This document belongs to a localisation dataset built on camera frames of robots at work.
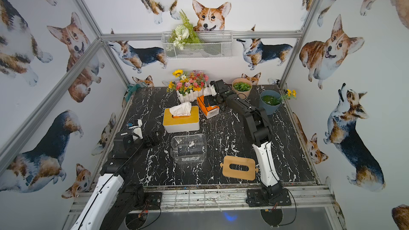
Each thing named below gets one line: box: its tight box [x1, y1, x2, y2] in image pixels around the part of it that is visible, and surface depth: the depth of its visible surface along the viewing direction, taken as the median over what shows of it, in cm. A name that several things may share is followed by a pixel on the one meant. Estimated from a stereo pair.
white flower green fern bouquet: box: [167, 9, 203, 51], surface depth 82 cm
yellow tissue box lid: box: [162, 105, 200, 126], surface depth 95 cm
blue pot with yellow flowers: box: [259, 89, 283, 115], surface depth 105 cm
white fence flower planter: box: [167, 69, 209, 104], surface depth 105 cm
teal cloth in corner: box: [125, 83, 141, 103], surface depth 123 cm
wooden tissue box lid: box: [219, 155, 259, 182], surface depth 85 cm
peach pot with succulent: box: [232, 77, 253, 101], surface depth 107 cm
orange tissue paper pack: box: [169, 101, 192, 119], surface depth 94 cm
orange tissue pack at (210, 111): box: [196, 95, 220, 119], surface depth 103 cm
